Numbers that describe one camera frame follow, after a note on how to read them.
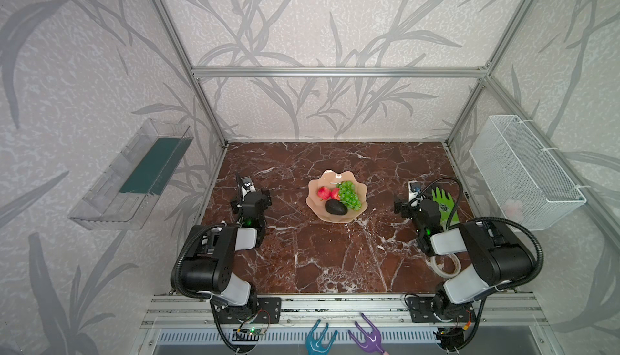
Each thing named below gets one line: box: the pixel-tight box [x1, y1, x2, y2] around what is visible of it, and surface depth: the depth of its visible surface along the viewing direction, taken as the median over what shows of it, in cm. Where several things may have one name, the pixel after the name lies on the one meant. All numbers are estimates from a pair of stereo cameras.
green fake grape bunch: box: [337, 180, 362, 211], surface depth 93 cm
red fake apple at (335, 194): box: [331, 187, 341, 201], surface depth 97 cm
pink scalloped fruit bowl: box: [305, 169, 369, 224], surface depth 98 cm
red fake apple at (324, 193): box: [316, 185, 332, 201], surface depth 98 cm
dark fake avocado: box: [324, 199, 348, 216], surface depth 94 cm
